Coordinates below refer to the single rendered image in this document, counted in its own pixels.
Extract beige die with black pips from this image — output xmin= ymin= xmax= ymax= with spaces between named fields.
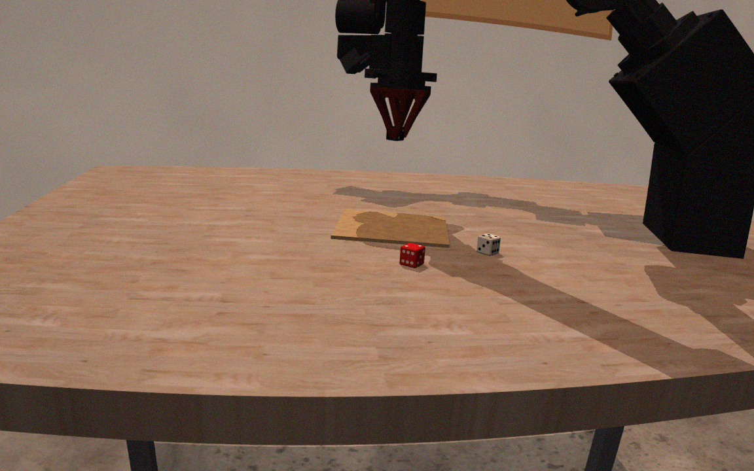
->
xmin=476 ymin=234 xmax=501 ymax=256

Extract orange flat mat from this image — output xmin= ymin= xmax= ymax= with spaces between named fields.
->
xmin=331 ymin=209 xmax=450 ymax=248

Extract red dice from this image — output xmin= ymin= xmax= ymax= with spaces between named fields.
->
xmin=399 ymin=243 xmax=425 ymax=268

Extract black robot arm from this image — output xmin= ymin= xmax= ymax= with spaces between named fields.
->
xmin=335 ymin=0 xmax=700 ymax=74

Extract black die with white pips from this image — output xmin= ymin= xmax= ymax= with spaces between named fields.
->
xmin=386 ymin=127 xmax=404 ymax=141

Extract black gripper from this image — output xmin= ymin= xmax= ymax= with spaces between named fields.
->
xmin=365 ymin=33 xmax=437 ymax=139

